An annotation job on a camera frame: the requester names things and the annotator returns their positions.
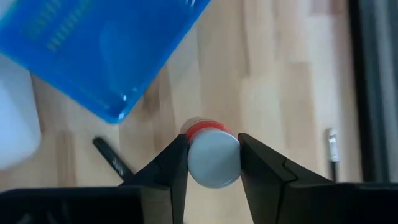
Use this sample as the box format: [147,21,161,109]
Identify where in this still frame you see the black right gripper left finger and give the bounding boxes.
[0,133,189,224]

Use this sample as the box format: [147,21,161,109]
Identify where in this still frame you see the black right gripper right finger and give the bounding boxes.
[238,133,398,224]

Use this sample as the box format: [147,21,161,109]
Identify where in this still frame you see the black handled paint brush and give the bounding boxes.
[92,136,135,182]

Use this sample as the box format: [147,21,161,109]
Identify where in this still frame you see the black brush silver ferrule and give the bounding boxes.
[326,127,340,183]

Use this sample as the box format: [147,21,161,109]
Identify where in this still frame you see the red paint bottle white cap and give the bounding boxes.
[180,117,243,190]

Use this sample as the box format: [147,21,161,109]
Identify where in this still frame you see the blue plastic basket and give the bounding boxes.
[0,0,213,125]

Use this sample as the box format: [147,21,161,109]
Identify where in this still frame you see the white plastic bin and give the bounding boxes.
[0,52,43,172]

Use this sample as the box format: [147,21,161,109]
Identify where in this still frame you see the black aluminium table frame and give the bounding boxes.
[347,0,391,184]

